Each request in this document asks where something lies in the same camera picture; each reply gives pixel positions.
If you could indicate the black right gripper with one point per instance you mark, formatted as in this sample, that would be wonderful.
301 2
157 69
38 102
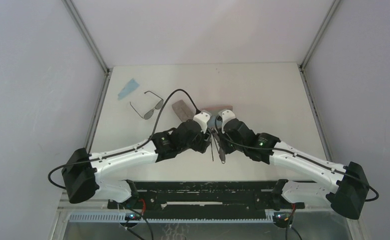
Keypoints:
226 144

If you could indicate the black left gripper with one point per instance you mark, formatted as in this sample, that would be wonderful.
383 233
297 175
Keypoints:
201 142

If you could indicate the gold frame dark sunglasses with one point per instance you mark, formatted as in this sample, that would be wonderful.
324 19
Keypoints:
216 140

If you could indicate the grey marbled glasses case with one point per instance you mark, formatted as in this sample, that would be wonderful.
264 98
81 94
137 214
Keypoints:
182 111

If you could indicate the pink glasses case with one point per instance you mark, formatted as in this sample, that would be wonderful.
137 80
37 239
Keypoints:
216 109

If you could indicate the small light blue cloth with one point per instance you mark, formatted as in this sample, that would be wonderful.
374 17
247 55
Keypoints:
129 87

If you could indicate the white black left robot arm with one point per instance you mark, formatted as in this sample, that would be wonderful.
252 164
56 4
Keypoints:
88 175

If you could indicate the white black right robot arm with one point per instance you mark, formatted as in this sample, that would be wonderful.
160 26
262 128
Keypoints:
343 188

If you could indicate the black frame grey sunglasses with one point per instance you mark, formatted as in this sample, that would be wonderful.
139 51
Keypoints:
146 107

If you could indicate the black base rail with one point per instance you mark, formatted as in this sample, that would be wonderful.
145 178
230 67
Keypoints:
207 200

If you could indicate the aluminium frame post right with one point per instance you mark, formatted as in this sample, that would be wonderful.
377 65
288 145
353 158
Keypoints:
320 33

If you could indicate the aluminium frame post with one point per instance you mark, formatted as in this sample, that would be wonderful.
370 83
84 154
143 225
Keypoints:
320 33
86 35

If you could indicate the aluminium frame post left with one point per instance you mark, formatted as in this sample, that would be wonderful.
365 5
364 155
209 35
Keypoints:
86 35

